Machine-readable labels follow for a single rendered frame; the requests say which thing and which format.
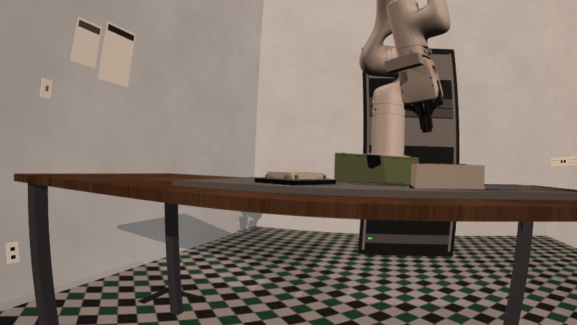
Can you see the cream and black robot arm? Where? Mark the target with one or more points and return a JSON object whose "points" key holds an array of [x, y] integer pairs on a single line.
{"points": [[411, 27]]}

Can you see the beige operator panel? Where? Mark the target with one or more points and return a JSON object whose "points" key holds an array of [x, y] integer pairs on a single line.
{"points": [[447, 176]]}

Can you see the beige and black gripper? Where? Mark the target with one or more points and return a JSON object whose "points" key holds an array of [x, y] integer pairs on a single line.
{"points": [[420, 84]]}

